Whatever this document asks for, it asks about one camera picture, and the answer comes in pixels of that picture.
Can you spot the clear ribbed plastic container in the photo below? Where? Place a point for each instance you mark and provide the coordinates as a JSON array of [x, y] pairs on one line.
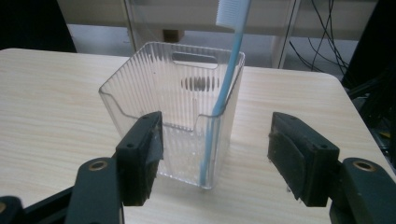
[[149, 87]]

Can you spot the black equipment stand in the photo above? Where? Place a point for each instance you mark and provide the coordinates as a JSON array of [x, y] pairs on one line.
[[376, 77]]

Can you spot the white background table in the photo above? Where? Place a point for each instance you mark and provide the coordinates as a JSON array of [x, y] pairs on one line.
[[93, 12]]

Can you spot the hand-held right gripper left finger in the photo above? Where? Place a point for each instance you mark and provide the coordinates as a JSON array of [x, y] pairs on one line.
[[138, 158]]

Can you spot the brown cardboard box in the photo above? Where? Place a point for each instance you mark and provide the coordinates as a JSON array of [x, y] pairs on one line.
[[173, 35]]

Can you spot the light blue toothbrush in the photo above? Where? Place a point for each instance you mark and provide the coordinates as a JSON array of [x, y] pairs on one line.
[[229, 71]]

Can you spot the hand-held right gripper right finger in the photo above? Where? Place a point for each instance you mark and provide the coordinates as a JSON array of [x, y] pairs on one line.
[[305, 161]]

